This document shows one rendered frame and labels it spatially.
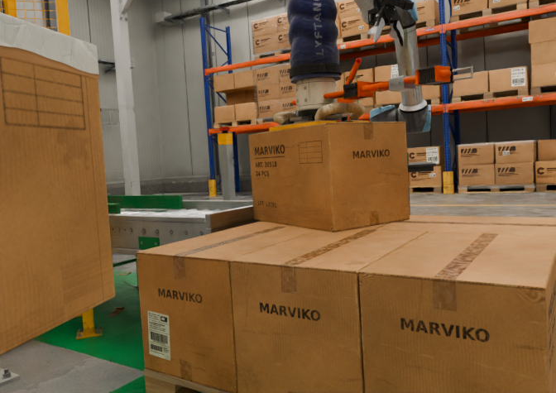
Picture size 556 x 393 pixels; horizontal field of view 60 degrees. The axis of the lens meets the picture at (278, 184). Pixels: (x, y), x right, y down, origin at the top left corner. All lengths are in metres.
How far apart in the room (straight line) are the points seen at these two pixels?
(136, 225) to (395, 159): 1.22
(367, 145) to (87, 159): 1.28
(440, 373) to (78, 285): 0.80
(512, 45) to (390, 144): 8.67
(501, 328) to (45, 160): 0.91
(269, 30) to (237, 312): 9.63
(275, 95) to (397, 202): 8.65
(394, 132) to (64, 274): 1.49
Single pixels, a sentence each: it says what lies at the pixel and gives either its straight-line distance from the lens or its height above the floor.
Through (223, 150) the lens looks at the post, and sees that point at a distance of 3.01.
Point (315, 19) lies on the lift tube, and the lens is 2.09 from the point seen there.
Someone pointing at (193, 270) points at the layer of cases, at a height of 0.50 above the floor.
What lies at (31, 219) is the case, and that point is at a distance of 0.68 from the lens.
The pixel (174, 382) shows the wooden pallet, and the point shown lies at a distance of 1.70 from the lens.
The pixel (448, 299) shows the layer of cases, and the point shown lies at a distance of 1.13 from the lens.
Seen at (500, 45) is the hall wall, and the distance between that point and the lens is 10.54.
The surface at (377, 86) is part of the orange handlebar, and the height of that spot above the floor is 1.07.
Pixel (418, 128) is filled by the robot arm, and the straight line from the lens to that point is 2.78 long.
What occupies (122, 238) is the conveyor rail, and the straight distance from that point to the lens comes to 2.46.
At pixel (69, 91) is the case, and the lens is 0.75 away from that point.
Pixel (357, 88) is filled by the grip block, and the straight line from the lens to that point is 1.90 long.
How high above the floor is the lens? 0.83
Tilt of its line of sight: 3 degrees down
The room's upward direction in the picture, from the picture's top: 3 degrees counter-clockwise
